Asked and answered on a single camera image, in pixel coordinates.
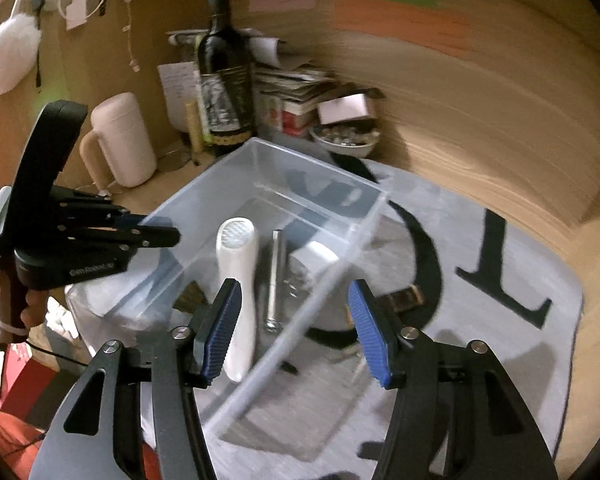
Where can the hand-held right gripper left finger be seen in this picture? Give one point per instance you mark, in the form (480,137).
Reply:
(223,332)

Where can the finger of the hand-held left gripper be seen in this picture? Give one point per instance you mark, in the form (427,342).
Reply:
(125,219)
(150,239)

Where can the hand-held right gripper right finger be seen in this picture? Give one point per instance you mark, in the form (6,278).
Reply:
(372,335)

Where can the white handheld massager device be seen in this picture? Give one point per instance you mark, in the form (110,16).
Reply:
(240,290)

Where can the orange and black tool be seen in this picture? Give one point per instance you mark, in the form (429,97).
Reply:
(404,301)

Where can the silver metal rod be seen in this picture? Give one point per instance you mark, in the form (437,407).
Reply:
(275,280)

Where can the white travel adapter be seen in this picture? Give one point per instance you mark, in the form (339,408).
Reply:
(317,260)

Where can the clear plastic storage bin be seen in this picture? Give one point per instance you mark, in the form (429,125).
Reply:
(280,180)

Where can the person's left hand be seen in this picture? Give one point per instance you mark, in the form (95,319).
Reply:
(34,310)

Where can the grey mat with black letters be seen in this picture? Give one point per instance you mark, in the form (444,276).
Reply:
(480,370)

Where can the yellow stick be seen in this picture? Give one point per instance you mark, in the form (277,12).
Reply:
(194,127)

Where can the white handwritten paper sheet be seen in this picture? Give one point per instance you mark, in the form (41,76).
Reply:
(177,92)

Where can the white fluffy pompom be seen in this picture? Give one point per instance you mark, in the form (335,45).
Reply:
(7,55)

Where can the dark wine bottle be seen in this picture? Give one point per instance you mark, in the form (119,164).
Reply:
(225,85)

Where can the white paper tag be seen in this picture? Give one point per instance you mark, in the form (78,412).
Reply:
(76,12)

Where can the white bowl of stones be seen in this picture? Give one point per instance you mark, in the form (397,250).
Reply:
(345,139)

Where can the stack of books and magazines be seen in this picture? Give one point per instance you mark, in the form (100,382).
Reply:
(290,90)

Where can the white folded paper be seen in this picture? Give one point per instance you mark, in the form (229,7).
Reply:
(262,47)

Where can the small white box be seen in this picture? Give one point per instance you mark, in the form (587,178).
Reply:
(342,109)

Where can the person's red clothing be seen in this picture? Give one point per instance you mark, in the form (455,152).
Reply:
(0,430)

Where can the orange paper note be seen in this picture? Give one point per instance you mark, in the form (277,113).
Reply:
(400,25)

